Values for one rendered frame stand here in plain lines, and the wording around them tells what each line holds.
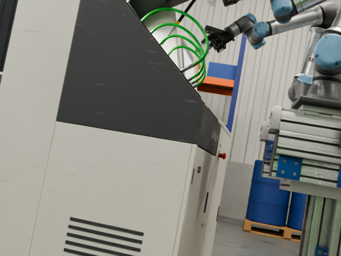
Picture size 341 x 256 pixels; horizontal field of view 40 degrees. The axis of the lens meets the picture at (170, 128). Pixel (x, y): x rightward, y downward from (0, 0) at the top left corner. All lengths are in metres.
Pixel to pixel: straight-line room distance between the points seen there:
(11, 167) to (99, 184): 0.38
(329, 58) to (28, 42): 1.19
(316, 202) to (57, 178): 1.08
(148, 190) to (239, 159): 6.89
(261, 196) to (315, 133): 4.99
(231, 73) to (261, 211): 2.28
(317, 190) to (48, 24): 1.29
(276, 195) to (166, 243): 5.09
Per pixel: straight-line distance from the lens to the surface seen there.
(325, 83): 1.89
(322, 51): 1.77
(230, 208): 8.57
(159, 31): 2.62
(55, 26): 2.01
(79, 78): 1.91
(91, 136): 1.85
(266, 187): 6.78
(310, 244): 2.10
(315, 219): 2.09
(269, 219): 6.79
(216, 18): 9.08
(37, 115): 1.96
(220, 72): 7.61
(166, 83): 1.80
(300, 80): 2.41
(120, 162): 1.80
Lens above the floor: 0.69
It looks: 5 degrees up
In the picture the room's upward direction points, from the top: 10 degrees clockwise
